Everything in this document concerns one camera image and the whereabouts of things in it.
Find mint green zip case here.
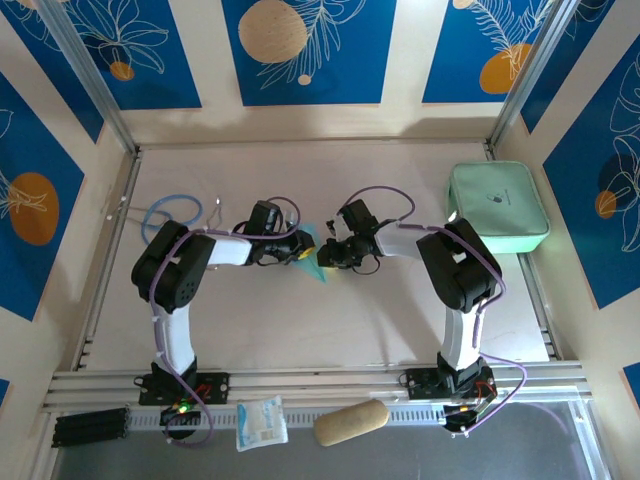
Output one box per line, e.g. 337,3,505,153
444,159,551,255

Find tan bread roll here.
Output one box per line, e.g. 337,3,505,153
313,398,390,448

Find white blue plastic packet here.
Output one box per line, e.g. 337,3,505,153
234,394,290,454

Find black right controller board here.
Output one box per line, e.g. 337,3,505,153
443,403,485,435

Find black controller board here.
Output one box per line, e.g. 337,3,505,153
443,403,485,435
159,403,204,442

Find black left controller board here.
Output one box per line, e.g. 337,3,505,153
159,403,204,442

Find black ribbed block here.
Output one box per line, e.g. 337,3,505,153
51,407,130,449

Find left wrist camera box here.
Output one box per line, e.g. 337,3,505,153
248,200,282,236

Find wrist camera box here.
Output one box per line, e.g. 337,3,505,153
248,200,282,236
338,199,379,233

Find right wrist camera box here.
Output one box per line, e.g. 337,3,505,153
338,199,379,233

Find thin bent metal wire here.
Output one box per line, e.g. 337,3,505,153
202,195,225,229

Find blue cable loop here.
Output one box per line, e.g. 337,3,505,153
139,194,205,249

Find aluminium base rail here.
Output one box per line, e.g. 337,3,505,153
42,360,594,415

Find grey slotted cable duct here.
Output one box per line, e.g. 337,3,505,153
124,405,449,432

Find thin grey wire white ends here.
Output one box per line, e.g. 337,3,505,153
102,184,151,224

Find aluminium upright post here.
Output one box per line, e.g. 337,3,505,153
34,0,141,156
488,0,585,154

